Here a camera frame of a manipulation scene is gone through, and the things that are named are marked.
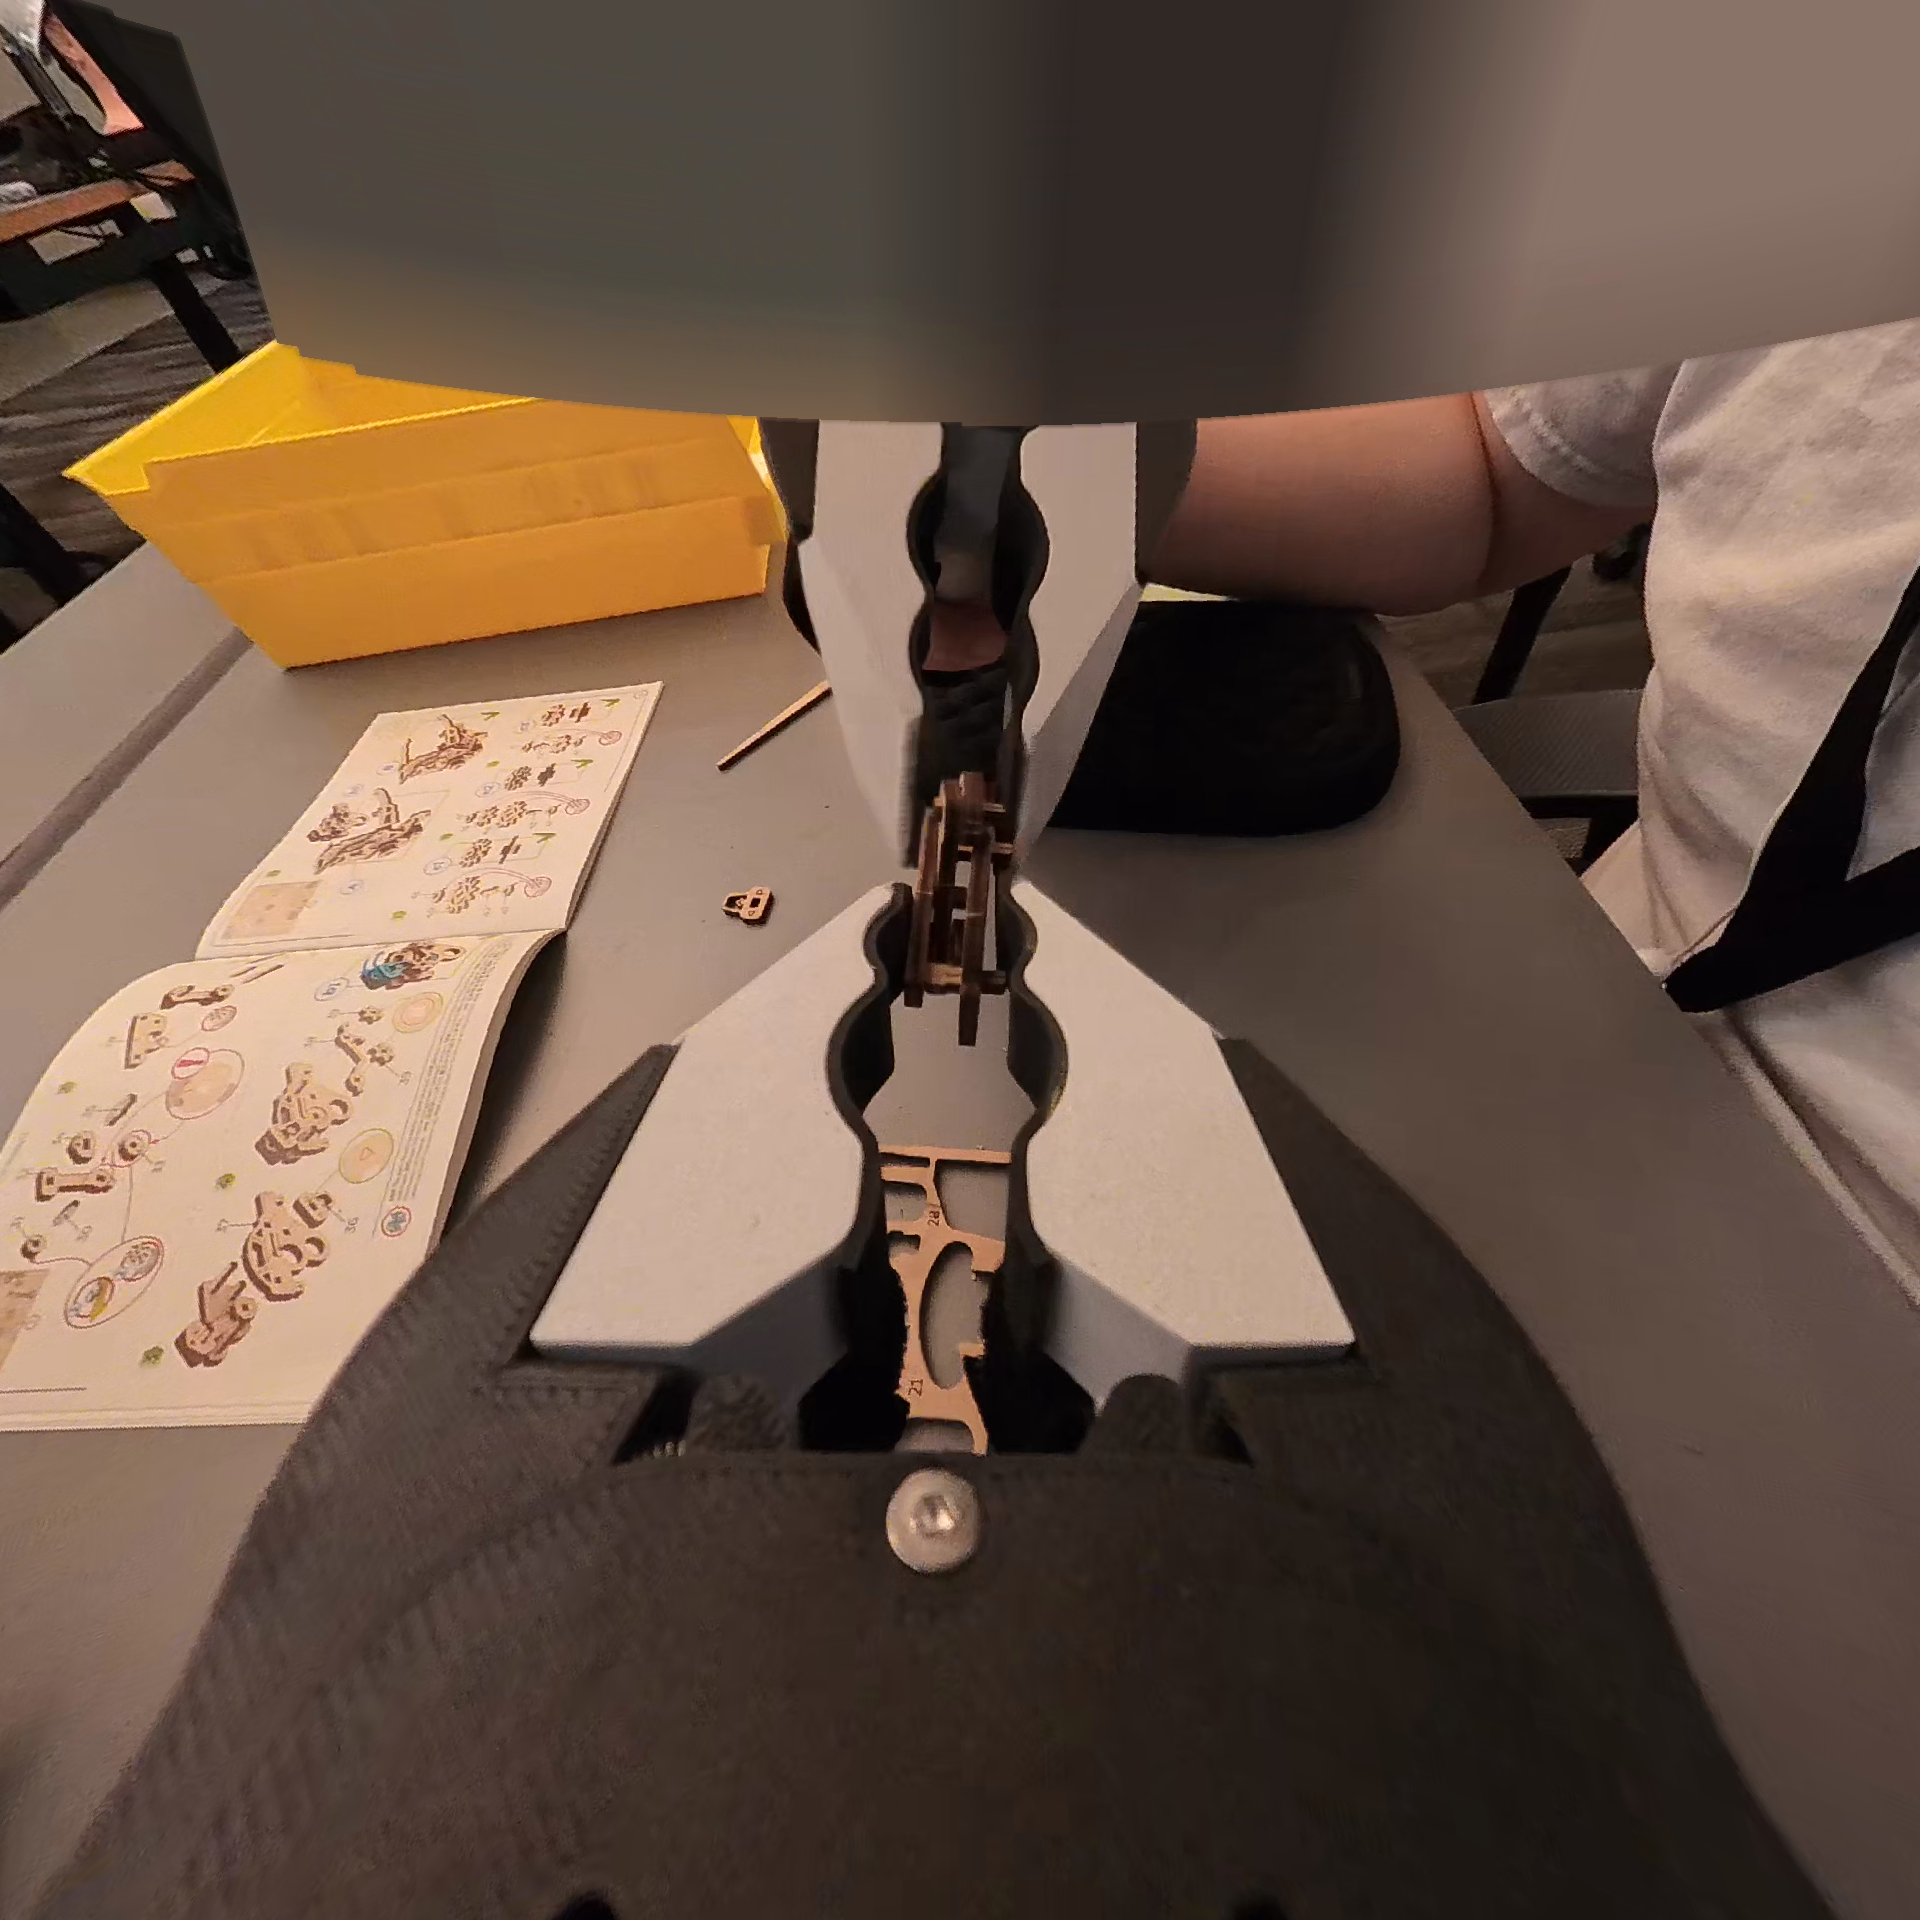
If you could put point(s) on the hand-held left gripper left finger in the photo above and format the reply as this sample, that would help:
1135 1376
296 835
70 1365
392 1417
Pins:
720 1185

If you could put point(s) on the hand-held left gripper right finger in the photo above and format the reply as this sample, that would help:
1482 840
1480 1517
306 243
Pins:
1178 1185

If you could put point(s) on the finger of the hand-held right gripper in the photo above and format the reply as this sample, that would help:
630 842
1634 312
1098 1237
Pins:
862 601
1094 571

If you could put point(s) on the small wooden gear assembly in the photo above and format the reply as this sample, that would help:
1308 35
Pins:
944 915

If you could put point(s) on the black mesh elbow cushion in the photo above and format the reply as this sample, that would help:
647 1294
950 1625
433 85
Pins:
1231 720

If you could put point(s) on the person's right forearm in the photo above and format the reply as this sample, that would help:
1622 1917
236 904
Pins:
1321 511

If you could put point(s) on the laser-cut plywood parts sheet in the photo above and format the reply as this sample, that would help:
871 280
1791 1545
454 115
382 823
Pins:
944 1159

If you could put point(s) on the model instruction booklet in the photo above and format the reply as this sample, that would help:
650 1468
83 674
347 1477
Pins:
300 1125

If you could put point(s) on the person's right hand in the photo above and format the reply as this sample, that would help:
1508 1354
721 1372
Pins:
957 644

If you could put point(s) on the thin wooden stick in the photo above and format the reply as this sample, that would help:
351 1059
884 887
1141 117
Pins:
772 726

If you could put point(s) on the small loose wooden piece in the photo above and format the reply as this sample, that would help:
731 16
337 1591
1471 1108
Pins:
746 906

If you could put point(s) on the yellow plastic bin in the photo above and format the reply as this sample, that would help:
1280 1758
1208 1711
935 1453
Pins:
450 556

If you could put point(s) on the wooden desk black legs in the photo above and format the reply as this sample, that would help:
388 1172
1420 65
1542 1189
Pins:
90 203

